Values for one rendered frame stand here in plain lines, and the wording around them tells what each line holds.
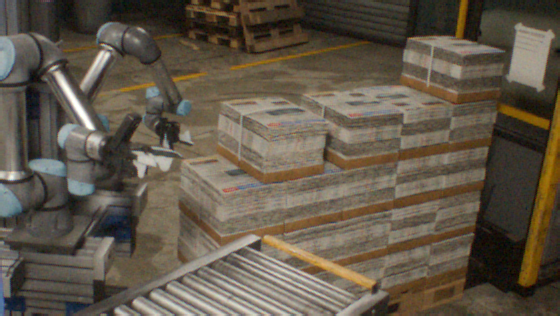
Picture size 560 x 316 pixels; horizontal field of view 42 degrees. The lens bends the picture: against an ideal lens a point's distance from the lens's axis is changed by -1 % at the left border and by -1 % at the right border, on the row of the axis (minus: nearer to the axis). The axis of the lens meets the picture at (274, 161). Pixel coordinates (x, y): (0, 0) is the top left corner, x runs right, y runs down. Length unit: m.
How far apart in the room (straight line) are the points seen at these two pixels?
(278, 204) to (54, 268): 0.92
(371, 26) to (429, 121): 7.26
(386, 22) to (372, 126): 7.34
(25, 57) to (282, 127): 1.05
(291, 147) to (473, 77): 0.98
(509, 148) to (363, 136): 1.24
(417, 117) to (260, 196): 0.81
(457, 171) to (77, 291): 1.87
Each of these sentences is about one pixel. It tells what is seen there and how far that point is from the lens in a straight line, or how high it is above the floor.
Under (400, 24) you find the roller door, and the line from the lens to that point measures 10.25.
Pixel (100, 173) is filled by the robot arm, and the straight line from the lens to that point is 2.12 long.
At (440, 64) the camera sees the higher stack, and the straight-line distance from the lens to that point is 3.42.
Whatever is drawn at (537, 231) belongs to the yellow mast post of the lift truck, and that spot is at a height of 0.41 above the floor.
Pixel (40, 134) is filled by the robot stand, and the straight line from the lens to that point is 2.60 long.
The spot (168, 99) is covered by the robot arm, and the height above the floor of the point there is 1.03.
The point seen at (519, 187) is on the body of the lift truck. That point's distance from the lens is 4.08.
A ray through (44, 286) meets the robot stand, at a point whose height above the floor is 0.64.
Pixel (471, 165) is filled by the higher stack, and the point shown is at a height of 0.74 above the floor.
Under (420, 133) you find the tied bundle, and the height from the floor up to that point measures 0.95.
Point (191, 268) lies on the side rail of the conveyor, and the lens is 2.27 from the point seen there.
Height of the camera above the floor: 1.90
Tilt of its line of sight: 20 degrees down
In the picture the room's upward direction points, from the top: 4 degrees clockwise
